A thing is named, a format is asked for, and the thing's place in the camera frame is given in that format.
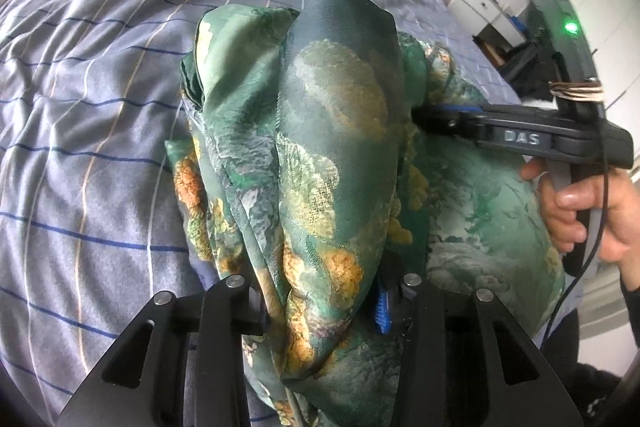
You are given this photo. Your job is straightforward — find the green patterned silk jacket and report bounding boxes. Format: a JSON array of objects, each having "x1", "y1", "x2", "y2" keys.
[{"x1": 166, "y1": 0, "x2": 565, "y2": 426}]

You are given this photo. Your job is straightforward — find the person right hand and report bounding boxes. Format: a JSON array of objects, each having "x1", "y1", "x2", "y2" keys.
[{"x1": 519, "y1": 156, "x2": 640, "y2": 293}]

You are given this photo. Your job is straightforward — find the dark jacket on chair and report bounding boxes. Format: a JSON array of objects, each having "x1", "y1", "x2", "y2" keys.
[{"x1": 498, "y1": 41, "x2": 556, "y2": 102}]

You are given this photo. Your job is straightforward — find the white desk with drawers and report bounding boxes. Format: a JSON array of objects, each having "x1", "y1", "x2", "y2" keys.
[{"x1": 442, "y1": 0, "x2": 525, "y2": 48}]

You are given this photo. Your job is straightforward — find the blue plaid bed duvet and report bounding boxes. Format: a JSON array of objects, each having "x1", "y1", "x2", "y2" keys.
[{"x1": 1, "y1": 0, "x2": 516, "y2": 425}]

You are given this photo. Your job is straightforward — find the black cable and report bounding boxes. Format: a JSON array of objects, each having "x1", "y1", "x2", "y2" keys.
[{"x1": 539, "y1": 116, "x2": 612, "y2": 348}]

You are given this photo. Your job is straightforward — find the black tracking camera box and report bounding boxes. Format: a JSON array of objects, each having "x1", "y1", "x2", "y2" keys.
[{"x1": 525, "y1": 0, "x2": 598, "y2": 102}]

